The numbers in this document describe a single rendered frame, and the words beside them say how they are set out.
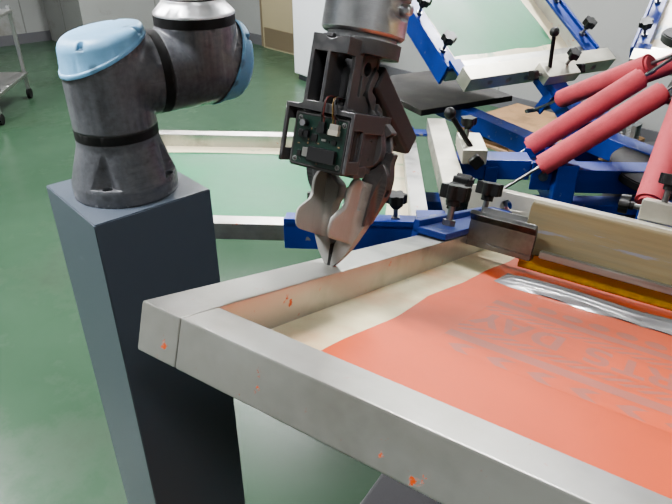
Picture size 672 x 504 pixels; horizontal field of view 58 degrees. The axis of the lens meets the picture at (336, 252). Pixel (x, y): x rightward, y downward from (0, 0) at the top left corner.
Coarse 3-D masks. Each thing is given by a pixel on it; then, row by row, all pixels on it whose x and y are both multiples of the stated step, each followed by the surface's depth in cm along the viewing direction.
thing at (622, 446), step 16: (640, 336) 68; (656, 336) 69; (608, 416) 46; (624, 416) 47; (608, 432) 44; (624, 432) 44; (640, 432) 45; (656, 432) 45; (592, 448) 41; (608, 448) 41; (624, 448) 42; (640, 448) 42; (656, 448) 43; (592, 464) 39; (608, 464) 39; (624, 464) 40; (640, 464) 40; (656, 464) 40; (640, 480) 38; (656, 480) 38
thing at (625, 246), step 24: (552, 216) 85; (576, 216) 83; (600, 216) 82; (552, 240) 85; (576, 240) 83; (600, 240) 82; (624, 240) 80; (648, 240) 79; (600, 264) 82; (624, 264) 81; (648, 264) 79
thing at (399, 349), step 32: (448, 288) 73; (480, 288) 76; (512, 288) 78; (576, 288) 85; (416, 320) 60; (448, 320) 62; (608, 320) 72; (352, 352) 49; (384, 352) 51; (416, 352) 52; (448, 352) 53; (416, 384) 46; (448, 384) 47; (480, 384) 48; (512, 384) 49; (480, 416) 43; (512, 416) 43; (544, 416) 44; (576, 416) 45; (576, 448) 41
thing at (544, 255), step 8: (544, 256) 85; (552, 256) 84; (560, 256) 84; (560, 264) 84; (568, 264) 83; (576, 264) 83; (584, 264) 82; (592, 264) 82; (592, 272) 82; (600, 272) 81; (608, 272) 81; (616, 272) 80; (624, 280) 80; (632, 280) 79; (640, 280) 79; (648, 280) 79; (648, 288) 78; (656, 288) 78; (664, 288) 77
